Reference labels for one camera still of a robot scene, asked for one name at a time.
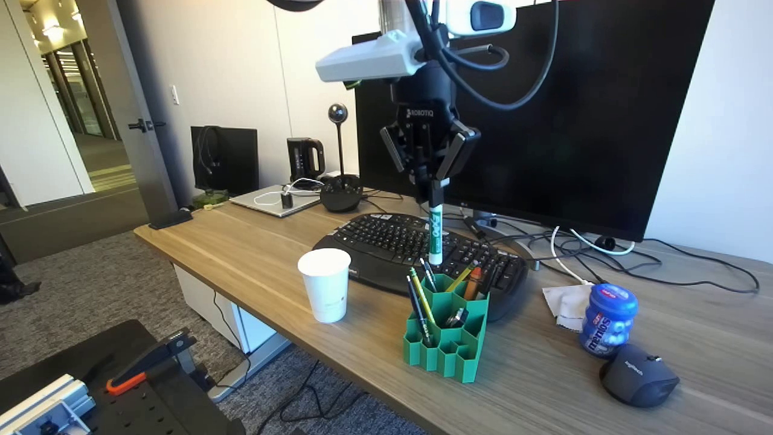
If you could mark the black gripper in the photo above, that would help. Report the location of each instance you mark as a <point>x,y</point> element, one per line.
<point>426,136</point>

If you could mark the black computer monitor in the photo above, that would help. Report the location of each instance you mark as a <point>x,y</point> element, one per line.
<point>576,129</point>

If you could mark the small black adapter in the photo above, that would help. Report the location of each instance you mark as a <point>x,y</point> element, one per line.
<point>286,200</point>

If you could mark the black electric kettle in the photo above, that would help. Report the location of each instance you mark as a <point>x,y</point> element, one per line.
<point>305,158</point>

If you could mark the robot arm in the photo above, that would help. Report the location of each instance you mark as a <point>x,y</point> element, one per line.
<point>413,51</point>

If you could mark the black orange clamp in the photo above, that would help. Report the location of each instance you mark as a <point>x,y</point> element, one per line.
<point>171,349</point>

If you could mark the blue gum container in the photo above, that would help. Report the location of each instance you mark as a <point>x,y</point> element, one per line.
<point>607,319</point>

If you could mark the silver closed laptop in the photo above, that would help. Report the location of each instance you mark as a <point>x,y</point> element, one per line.
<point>268,202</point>

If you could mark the green honeycomb pen holder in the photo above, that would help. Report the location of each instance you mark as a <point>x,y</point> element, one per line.
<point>451,345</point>

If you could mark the white paper cup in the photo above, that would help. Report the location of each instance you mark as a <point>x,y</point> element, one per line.
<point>324,273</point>

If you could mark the black computer mouse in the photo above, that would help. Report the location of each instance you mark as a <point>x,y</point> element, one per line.
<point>635,377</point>

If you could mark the orange pen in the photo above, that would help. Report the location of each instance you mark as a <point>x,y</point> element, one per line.
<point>472,282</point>

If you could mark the white green marker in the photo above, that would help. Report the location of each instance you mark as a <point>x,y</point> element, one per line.
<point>436,229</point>

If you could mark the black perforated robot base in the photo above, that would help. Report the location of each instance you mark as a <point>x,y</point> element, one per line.
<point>62,394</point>

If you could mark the white tissue paper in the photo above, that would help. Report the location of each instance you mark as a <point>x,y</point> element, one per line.
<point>568,303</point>

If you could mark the black computer keyboard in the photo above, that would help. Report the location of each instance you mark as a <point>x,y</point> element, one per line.
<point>385,245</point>

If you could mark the yellow pencil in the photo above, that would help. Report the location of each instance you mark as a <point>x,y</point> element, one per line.
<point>420,296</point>

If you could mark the black conference webcam on stand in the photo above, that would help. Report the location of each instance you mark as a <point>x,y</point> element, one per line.
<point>341,191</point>

